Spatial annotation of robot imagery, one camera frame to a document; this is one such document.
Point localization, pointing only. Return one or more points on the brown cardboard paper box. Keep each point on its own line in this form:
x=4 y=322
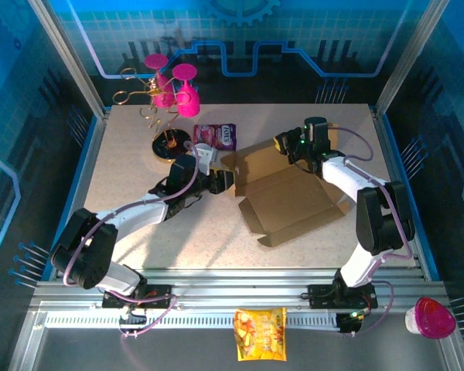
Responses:
x=286 y=197

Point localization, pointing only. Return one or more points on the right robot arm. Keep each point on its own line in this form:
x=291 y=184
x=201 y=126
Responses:
x=379 y=220

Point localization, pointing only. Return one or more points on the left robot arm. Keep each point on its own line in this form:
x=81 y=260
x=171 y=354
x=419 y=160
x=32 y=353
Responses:
x=89 y=251

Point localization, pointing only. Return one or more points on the purple Fox's candy bag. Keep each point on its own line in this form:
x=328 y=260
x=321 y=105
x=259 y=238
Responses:
x=216 y=136

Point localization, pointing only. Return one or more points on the pink wine glass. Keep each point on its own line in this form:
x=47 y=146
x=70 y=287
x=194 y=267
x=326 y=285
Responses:
x=188 y=104
x=164 y=99

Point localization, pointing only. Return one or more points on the yellow snack bag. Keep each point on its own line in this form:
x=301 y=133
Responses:
x=261 y=334

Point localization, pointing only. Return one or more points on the pink lidded cup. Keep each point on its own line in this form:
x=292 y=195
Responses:
x=433 y=318

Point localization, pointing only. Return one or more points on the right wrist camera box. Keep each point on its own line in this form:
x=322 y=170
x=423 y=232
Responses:
x=317 y=129

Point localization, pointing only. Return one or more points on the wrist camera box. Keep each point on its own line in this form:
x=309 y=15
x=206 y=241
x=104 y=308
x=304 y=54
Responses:
x=207 y=156
x=317 y=129

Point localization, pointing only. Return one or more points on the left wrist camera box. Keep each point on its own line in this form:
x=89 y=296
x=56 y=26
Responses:
x=207 y=156

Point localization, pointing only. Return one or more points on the aluminium enclosure frame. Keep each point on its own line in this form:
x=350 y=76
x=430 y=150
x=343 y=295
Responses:
x=236 y=278

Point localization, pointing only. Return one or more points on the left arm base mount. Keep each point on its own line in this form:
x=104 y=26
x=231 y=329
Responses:
x=158 y=299

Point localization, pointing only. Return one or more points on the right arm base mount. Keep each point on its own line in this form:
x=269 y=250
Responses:
x=325 y=295

